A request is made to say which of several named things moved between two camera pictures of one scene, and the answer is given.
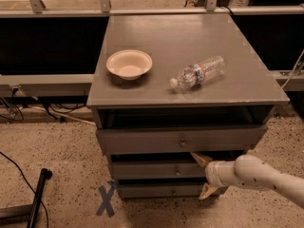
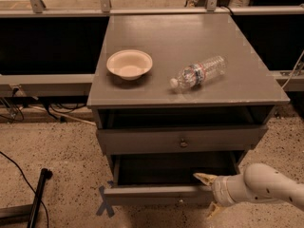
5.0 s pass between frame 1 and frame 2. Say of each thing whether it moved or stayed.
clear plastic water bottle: stayed
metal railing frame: stayed
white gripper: moved
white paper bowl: stayed
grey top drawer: stayed
